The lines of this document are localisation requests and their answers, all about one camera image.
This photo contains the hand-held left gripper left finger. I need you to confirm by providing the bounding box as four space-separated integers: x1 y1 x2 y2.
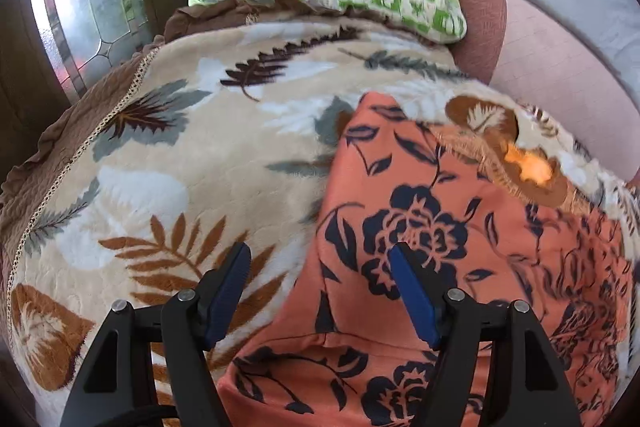
60 242 252 427

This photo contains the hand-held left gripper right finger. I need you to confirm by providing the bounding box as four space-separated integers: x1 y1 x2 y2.
389 243 583 427

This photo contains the orange floral garment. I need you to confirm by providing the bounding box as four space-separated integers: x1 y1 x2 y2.
216 92 636 427

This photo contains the leaf print fleece blanket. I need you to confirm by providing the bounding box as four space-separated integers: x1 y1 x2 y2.
7 14 632 413

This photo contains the brown quilted bedspread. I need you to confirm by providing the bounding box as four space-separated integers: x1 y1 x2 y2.
0 0 281 253

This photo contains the pink bolster cushion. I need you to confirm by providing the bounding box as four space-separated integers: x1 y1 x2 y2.
448 0 640 188

